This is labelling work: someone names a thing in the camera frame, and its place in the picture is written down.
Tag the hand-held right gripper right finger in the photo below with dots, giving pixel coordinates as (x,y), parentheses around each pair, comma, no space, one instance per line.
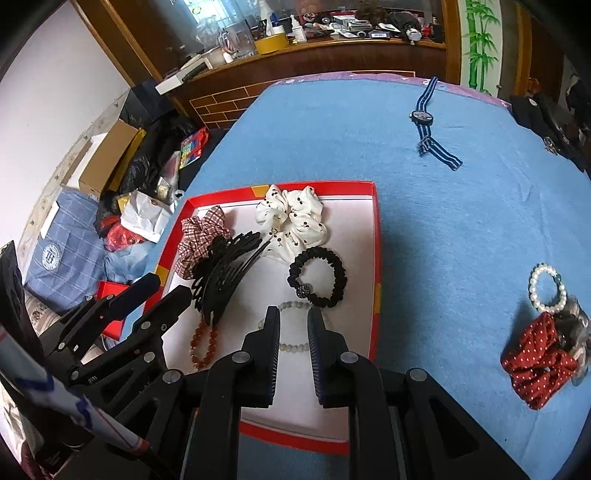
(316,350)

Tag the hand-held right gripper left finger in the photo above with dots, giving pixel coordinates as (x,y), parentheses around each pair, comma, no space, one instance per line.
(272,350)

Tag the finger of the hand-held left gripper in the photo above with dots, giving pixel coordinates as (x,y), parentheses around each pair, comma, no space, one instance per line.
(134,290)
(171,304)

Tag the red-rimmed white tray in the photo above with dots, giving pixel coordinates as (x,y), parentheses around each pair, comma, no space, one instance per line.
(346,258)

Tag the red box lid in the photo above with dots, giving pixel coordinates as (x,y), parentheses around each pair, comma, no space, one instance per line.
(111,288)

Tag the red plastic bag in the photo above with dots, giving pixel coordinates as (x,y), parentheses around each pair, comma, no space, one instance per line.
(117,237)

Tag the black hair claw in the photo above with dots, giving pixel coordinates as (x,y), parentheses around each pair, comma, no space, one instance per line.
(217,272)

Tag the plaid scrunchie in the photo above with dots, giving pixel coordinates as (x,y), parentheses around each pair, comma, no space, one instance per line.
(198,235)

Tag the white plastic bag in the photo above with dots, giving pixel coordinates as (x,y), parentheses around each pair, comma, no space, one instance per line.
(143,214)

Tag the blue plaid bag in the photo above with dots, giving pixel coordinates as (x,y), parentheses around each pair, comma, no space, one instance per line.
(69,230)

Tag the white dotted scrunchie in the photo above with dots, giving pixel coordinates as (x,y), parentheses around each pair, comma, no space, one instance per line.
(300,217)

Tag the brown cardboard box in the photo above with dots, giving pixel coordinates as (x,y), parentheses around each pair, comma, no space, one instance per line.
(106,157)

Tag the black plastic bag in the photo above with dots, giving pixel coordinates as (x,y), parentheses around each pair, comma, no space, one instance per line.
(152,138)

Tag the colourful toy packet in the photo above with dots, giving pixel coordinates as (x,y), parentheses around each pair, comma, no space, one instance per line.
(194,145)

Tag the black paper bag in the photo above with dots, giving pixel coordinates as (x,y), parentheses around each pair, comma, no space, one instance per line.
(147,99)

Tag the white flat box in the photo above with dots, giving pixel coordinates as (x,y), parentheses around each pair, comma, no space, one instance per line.
(168,84)

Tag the red dotted scrunchie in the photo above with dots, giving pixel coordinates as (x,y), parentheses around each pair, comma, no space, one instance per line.
(540,364)

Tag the grey flower hair accessory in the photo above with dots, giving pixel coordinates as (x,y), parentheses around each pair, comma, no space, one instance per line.
(572,323)

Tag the wooden counter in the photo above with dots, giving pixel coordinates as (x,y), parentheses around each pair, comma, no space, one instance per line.
(300,64)

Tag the glass pitcher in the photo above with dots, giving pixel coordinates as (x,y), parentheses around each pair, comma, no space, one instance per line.
(240,39)

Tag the purple floral sheet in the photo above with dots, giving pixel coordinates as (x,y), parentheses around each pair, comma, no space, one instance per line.
(346,76)

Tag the yellow tape roll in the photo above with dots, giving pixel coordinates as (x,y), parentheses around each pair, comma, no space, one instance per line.
(271,45)

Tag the white spray bottle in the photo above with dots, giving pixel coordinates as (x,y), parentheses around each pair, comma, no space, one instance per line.
(264,18)

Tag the metal key bunch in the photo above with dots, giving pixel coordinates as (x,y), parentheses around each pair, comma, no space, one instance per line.
(549,145)

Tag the assorted counter clutter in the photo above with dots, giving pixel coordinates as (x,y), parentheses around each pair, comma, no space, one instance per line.
(360,25)

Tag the green bamboo wall painting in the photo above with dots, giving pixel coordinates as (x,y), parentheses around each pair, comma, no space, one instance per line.
(480,41)

